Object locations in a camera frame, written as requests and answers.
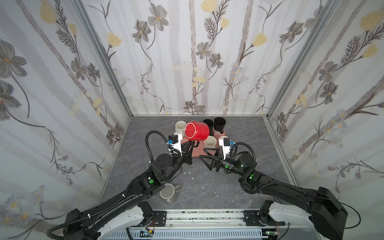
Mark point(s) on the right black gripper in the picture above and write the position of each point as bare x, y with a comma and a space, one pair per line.
216, 162

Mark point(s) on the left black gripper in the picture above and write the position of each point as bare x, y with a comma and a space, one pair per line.
186, 156

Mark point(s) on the pink upside-down mug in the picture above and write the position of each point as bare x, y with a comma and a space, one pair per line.
210, 142

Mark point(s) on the red upside-down mug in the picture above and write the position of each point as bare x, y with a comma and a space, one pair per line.
196, 131

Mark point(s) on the cream ribbed mug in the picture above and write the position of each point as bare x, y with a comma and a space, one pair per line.
180, 127

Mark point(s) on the grey mug white base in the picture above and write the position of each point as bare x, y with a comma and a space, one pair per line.
219, 124

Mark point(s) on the black mug white rim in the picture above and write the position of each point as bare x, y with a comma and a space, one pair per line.
210, 124

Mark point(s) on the large grey upside-down mug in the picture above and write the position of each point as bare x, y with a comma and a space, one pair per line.
169, 193

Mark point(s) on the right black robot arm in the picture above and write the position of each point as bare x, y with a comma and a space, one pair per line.
326, 213

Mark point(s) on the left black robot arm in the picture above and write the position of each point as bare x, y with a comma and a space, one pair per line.
87, 225

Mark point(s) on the pink rectangular tray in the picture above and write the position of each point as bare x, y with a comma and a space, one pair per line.
200, 149

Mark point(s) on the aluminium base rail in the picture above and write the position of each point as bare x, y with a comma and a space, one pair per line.
222, 219

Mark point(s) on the white slotted cable duct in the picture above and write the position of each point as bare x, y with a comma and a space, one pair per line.
199, 234

